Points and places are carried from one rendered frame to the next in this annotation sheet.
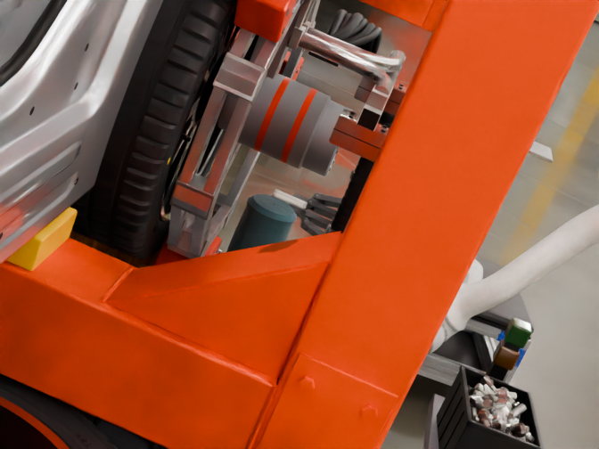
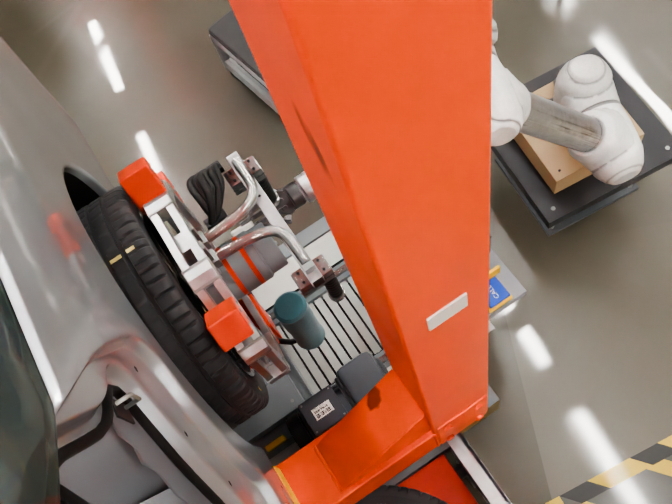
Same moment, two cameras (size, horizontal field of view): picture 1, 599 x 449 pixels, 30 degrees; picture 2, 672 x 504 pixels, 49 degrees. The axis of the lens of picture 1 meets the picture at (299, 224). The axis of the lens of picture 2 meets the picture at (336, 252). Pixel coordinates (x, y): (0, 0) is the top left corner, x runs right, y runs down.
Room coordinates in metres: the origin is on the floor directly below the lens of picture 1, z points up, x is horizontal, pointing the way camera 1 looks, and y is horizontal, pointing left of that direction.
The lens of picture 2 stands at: (1.00, 0.04, 2.52)
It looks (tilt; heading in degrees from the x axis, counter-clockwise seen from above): 64 degrees down; 348
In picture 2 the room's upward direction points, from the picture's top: 25 degrees counter-clockwise
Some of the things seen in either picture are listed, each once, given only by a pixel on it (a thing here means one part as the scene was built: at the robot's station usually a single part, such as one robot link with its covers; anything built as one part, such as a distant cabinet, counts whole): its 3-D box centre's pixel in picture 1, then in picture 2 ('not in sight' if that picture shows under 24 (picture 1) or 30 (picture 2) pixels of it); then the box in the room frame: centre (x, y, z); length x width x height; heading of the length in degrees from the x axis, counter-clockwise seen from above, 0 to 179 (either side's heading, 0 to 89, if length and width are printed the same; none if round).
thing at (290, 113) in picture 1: (286, 120); (240, 265); (1.90, 0.09, 0.85); 0.21 x 0.14 x 0.14; 88
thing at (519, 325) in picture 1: (518, 332); not in sight; (1.94, -0.45, 0.64); 0.04 x 0.04 x 0.04; 88
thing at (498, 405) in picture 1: (488, 428); not in sight; (1.77, -0.45, 0.51); 0.20 x 0.14 x 0.13; 4
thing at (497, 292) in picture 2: not in sight; (493, 293); (1.57, -0.44, 0.47); 0.07 x 0.07 x 0.02; 88
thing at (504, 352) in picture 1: (506, 355); not in sight; (1.94, -0.45, 0.59); 0.04 x 0.04 x 0.04; 88
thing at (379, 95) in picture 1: (345, 47); (256, 254); (1.80, 0.05, 1.03); 0.19 x 0.18 x 0.11; 88
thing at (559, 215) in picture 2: not in sight; (568, 153); (1.91, -1.05, 0.15); 0.50 x 0.50 x 0.30; 82
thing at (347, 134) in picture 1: (362, 134); (313, 275); (1.73, -0.04, 0.93); 0.09 x 0.05 x 0.05; 88
